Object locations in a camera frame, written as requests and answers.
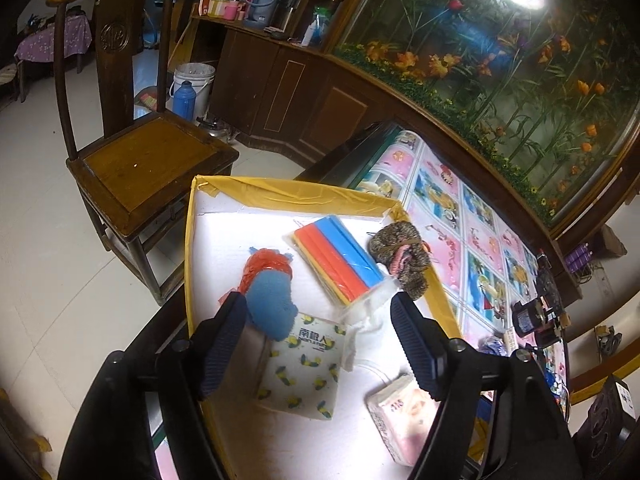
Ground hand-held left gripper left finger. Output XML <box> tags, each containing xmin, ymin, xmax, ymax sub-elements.
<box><xmin>57</xmin><ymin>292</ymin><xmax>248</xmax><ymax>480</ymax></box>

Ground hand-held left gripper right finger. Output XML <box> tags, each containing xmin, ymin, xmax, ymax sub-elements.
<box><xmin>390</xmin><ymin>292</ymin><xmax>583</xmax><ymax>480</ymax></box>

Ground blue scrubber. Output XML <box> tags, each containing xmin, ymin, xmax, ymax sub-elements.
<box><xmin>237</xmin><ymin>247</ymin><xmax>301</xmax><ymax>343</ymax></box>

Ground pink tissue pack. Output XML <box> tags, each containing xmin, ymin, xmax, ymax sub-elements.
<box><xmin>365</xmin><ymin>372</ymin><xmax>441</xmax><ymax>466</ymax></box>

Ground lemon print tissue pack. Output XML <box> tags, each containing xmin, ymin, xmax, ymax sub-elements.
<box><xmin>257</xmin><ymin>312</ymin><xmax>348</xmax><ymax>421</ymax></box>

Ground brown speckled scrunchie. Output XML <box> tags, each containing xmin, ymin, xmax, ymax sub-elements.
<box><xmin>369</xmin><ymin>222</ymin><xmax>432</xmax><ymax>298</ymax></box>

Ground blue orange sponge pack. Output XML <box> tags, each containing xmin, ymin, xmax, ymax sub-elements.
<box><xmin>292</xmin><ymin>215</ymin><xmax>401</xmax><ymax>333</ymax></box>

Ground black motor with label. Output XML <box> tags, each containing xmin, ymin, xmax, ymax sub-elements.
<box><xmin>512</xmin><ymin>297</ymin><xmax>551</xmax><ymax>338</ymax></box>

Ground black motor with wooden block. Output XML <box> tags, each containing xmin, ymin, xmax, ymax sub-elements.
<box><xmin>535</xmin><ymin>255</ymin><xmax>573</xmax><ymax>346</ymax></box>

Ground purple bottles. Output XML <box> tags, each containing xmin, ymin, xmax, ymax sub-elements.
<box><xmin>565</xmin><ymin>242</ymin><xmax>593</xmax><ymax>271</ymax></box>

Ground tools on floor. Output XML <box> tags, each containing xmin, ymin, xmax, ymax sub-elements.
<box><xmin>595</xmin><ymin>325</ymin><xmax>623</xmax><ymax>358</ymax></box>

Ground wooden chair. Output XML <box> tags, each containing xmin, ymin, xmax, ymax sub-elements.
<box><xmin>46</xmin><ymin>0</ymin><xmax>241</xmax><ymax>306</ymax></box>

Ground black speaker box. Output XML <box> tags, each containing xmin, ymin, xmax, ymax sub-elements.
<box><xmin>572</xmin><ymin>375</ymin><xmax>640</xmax><ymax>480</ymax></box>

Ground metal kettle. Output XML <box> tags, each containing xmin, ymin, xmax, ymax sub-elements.
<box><xmin>195</xmin><ymin>116</ymin><xmax>236</xmax><ymax>143</ymax></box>

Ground small blue flask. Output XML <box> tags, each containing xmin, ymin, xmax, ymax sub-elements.
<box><xmin>169</xmin><ymin>80</ymin><xmax>197</xmax><ymax>116</ymax></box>

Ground red striped object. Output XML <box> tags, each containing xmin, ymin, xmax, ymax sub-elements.
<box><xmin>134</xmin><ymin>87</ymin><xmax>166</xmax><ymax>111</ymax></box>

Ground dark wooden cabinet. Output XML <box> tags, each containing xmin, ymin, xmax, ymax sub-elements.
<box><xmin>170</xmin><ymin>0</ymin><xmax>381</xmax><ymax>171</ymax></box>

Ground white plastic bucket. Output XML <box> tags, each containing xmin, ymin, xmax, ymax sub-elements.
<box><xmin>172</xmin><ymin>62</ymin><xmax>217</xmax><ymax>121</ymax></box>

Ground framed floral glass panel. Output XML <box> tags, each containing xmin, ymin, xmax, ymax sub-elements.
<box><xmin>325</xmin><ymin>0</ymin><xmax>640</xmax><ymax>241</ymax></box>

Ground white squeeze bottle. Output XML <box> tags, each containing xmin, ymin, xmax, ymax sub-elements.
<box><xmin>300</xmin><ymin>12</ymin><xmax>323</xmax><ymax>47</ymax></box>

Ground cushioned chair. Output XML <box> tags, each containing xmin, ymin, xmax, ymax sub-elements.
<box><xmin>0</xmin><ymin>62</ymin><xmax>26</xmax><ymax>103</ymax></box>

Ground grey blue thermos jug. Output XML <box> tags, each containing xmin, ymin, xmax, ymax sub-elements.
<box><xmin>243</xmin><ymin>0</ymin><xmax>293</xmax><ymax>28</ymax></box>

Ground table with purple cloth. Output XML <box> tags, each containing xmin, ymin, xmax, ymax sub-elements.
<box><xmin>14</xmin><ymin>12</ymin><xmax>93</xmax><ymax>101</ymax></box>

